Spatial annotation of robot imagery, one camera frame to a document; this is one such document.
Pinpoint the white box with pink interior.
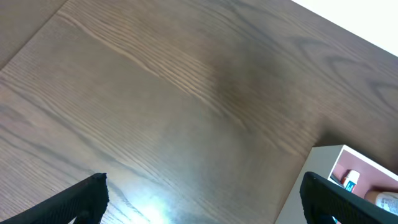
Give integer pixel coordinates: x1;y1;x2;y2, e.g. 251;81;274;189
276;145;397;224

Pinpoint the white cosmetic tube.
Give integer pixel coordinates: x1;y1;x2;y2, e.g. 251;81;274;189
364;191;398;215

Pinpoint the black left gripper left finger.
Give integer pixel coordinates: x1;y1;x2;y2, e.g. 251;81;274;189
1;173;109;224

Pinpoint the red and teal toothpaste tube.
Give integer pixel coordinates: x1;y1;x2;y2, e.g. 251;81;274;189
341;169;360;193

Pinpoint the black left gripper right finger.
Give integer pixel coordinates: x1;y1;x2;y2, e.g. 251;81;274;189
300;172;397;224

